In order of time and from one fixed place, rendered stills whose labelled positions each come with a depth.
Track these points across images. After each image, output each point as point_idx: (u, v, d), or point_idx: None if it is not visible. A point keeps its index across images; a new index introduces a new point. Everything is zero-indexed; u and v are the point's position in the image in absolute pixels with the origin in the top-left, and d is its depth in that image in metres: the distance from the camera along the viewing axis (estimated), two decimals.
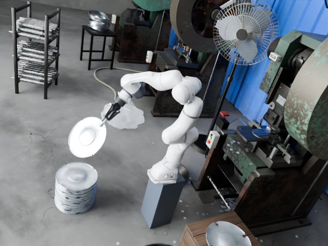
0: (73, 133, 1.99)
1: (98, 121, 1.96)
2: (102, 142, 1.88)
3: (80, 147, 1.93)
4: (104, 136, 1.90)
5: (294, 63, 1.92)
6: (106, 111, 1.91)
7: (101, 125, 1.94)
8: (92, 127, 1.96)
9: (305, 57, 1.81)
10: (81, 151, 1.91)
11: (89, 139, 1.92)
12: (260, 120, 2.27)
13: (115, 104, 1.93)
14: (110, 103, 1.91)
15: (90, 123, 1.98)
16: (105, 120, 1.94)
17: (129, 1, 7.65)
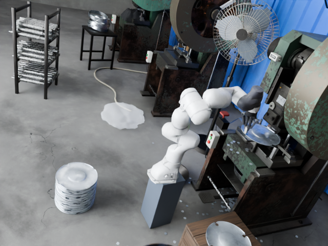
0: (276, 140, 2.09)
1: (254, 139, 2.01)
2: (242, 126, 2.15)
3: (263, 130, 2.17)
4: (243, 129, 2.11)
5: (294, 63, 1.92)
6: (254, 125, 1.97)
7: (249, 136, 2.04)
8: (258, 137, 2.05)
9: (305, 57, 1.81)
10: (260, 127, 2.20)
11: (257, 131, 2.13)
12: (260, 120, 2.27)
13: (256, 116, 1.92)
14: (257, 121, 1.91)
15: (262, 141, 2.02)
16: None
17: (129, 1, 7.65)
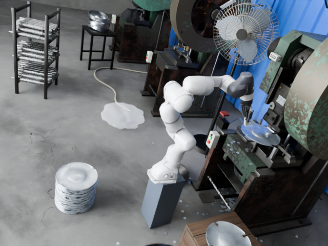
0: (260, 126, 2.21)
1: (276, 142, 2.06)
2: (257, 141, 2.00)
3: (249, 128, 2.14)
4: (263, 143, 2.00)
5: (294, 63, 1.92)
6: (250, 117, 1.90)
7: (274, 143, 2.03)
8: (269, 137, 2.09)
9: (305, 57, 1.81)
10: (246, 129, 2.13)
11: (258, 133, 2.09)
12: (260, 120, 2.27)
13: (251, 106, 1.86)
14: (251, 112, 1.85)
15: (273, 137, 2.11)
16: None
17: (129, 1, 7.65)
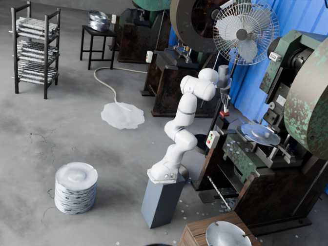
0: (259, 142, 2.00)
1: (244, 126, 2.16)
2: (262, 126, 2.22)
3: (271, 139, 2.08)
4: (257, 125, 2.22)
5: (294, 63, 1.92)
6: (229, 104, 2.23)
7: (247, 124, 2.19)
8: (251, 130, 2.13)
9: (305, 57, 1.81)
10: (274, 139, 2.09)
11: (262, 132, 2.12)
12: (260, 120, 2.27)
13: (229, 94, 2.19)
14: (229, 99, 2.18)
15: (247, 130, 2.11)
16: (228, 106, 2.29)
17: (129, 1, 7.65)
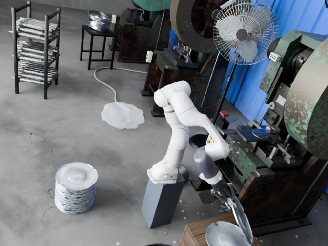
0: (234, 209, 1.59)
1: (238, 203, 1.78)
2: (250, 230, 1.74)
3: (243, 230, 1.60)
4: (247, 223, 1.76)
5: (294, 63, 1.92)
6: (234, 191, 1.57)
7: (241, 209, 1.79)
8: (238, 208, 1.72)
9: (305, 57, 1.81)
10: (246, 236, 1.59)
11: (244, 222, 1.67)
12: (260, 120, 2.27)
13: (225, 181, 1.55)
14: (232, 184, 1.53)
15: (235, 202, 1.73)
16: None
17: (129, 1, 7.65)
